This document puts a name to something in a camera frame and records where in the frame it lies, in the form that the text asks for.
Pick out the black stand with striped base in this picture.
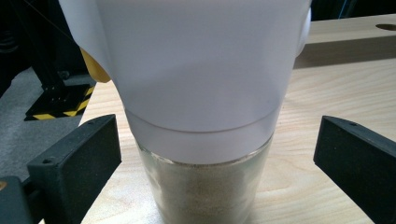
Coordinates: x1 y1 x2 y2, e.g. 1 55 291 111
18 0 97 121

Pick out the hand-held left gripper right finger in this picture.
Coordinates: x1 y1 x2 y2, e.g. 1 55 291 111
313 115 396 224

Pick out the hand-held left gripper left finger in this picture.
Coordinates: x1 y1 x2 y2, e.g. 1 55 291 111
26 113 122 224

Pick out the glass jar with white lid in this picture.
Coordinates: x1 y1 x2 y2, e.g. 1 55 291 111
58 0 312 224

